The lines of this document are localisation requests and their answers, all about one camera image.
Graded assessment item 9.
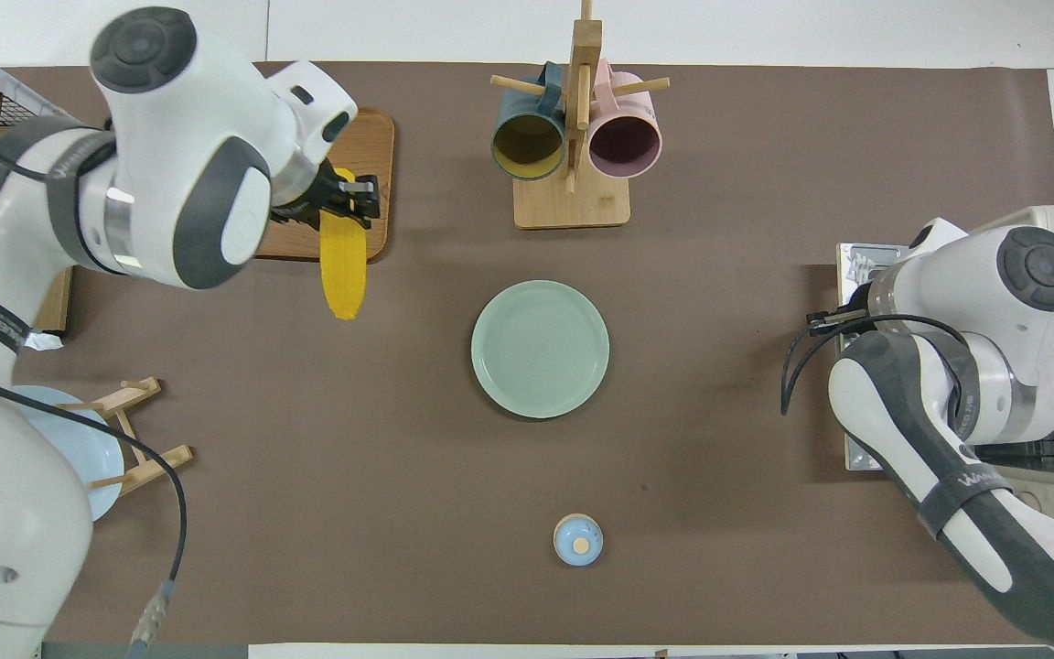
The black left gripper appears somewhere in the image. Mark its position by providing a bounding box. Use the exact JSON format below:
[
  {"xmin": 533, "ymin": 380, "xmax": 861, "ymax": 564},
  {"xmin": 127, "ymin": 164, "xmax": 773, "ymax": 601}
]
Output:
[{"xmin": 271, "ymin": 167, "xmax": 382, "ymax": 230}]

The yellow corn cob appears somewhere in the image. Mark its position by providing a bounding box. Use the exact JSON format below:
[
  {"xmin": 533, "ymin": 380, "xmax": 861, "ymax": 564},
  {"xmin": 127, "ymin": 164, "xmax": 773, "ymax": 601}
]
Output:
[{"xmin": 319, "ymin": 167, "xmax": 370, "ymax": 321}]

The mint green plate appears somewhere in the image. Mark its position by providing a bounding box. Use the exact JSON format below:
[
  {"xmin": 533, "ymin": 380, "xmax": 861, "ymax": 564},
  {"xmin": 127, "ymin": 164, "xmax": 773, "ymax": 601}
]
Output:
[{"xmin": 471, "ymin": 280, "xmax": 610, "ymax": 420}]

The brown wooden tray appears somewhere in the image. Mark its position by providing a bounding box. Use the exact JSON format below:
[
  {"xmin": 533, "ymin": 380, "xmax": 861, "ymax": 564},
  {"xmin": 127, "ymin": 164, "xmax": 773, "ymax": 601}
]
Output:
[{"xmin": 253, "ymin": 108, "xmax": 396, "ymax": 264}]

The dark blue mug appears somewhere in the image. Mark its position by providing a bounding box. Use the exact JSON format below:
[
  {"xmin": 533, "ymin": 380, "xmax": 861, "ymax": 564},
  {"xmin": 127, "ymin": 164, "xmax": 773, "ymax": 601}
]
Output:
[{"xmin": 490, "ymin": 62, "xmax": 567, "ymax": 182}]

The wooden mug stand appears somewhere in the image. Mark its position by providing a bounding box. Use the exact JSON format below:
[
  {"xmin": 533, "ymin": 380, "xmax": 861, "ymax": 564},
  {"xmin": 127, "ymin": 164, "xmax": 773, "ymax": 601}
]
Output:
[{"xmin": 490, "ymin": 0, "xmax": 672, "ymax": 230}]

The brown table mat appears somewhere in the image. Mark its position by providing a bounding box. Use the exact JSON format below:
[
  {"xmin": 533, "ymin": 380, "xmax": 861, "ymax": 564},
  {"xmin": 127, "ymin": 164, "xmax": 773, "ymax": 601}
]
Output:
[{"xmin": 0, "ymin": 62, "xmax": 1054, "ymax": 646}]

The pink mug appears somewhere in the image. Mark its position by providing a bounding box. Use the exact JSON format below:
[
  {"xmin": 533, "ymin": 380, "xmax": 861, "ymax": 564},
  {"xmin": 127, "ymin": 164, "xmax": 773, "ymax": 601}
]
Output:
[{"xmin": 587, "ymin": 59, "xmax": 663, "ymax": 180}]

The wooden plate rack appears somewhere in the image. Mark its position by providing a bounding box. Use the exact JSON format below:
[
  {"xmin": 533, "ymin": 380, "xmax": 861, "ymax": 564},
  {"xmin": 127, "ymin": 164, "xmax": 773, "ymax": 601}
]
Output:
[{"xmin": 59, "ymin": 376, "xmax": 194, "ymax": 497}]

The light blue plate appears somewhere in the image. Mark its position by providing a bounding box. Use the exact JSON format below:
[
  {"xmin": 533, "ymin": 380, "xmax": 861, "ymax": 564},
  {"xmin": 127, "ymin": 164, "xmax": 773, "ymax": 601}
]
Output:
[{"xmin": 10, "ymin": 384, "xmax": 125, "ymax": 523}]

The small blue bell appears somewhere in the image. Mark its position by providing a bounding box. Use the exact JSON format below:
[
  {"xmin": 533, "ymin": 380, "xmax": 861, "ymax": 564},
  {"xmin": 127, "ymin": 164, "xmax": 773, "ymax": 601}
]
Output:
[{"xmin": 554, "ymin": 513, "xmax": 604, "ymax": 567}]

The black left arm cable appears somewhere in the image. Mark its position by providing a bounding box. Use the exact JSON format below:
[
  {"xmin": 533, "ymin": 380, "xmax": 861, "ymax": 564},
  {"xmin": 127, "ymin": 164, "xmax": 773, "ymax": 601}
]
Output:
[{"xmin": 0, "ymin": 137, "xmax": 189, "ymax": 659}]

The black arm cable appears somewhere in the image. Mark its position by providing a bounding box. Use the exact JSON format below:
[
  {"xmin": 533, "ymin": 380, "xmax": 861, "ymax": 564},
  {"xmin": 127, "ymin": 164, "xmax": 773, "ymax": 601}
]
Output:
[
  {"xmin": 781, "ymin": 309, "xmax": 972, "ymax": 417},
  {"xmin": 0, "ymin": 137, "xmax": 189, "ymax": 659}
]

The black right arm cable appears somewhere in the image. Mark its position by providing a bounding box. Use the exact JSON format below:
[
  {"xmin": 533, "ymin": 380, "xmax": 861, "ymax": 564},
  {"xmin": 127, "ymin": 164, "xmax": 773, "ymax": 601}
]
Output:
[{"xmin": 781, "ymin": 309, "xmax": 972, "ymax": 417}]

